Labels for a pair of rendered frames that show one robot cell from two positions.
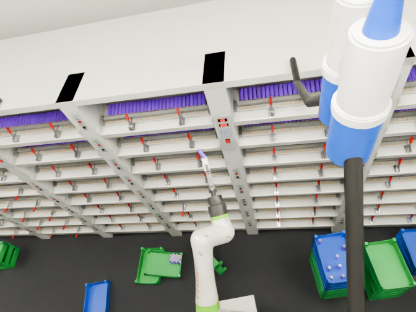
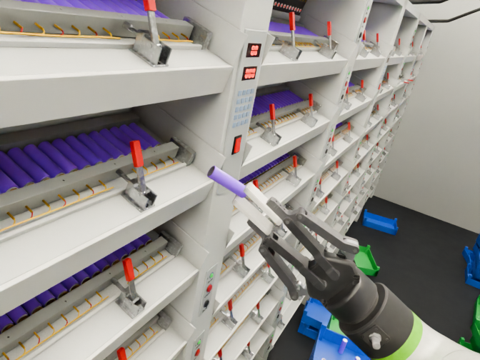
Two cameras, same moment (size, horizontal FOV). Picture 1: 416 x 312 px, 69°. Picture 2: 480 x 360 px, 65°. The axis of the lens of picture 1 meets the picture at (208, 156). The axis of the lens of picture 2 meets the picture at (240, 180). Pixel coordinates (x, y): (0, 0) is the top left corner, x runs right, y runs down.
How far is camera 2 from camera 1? 143 cm
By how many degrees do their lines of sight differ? 68
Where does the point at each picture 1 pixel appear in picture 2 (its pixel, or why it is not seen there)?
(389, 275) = not seen: hidden behind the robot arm
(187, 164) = (87, 336)
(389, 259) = not seen: hidden behind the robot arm
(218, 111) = (255, 11)
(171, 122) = (110, 56)
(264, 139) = (261, 146)
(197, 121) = (191, 58)
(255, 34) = not seen: outside the picture
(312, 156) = (284, 188)
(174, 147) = (76, 230)
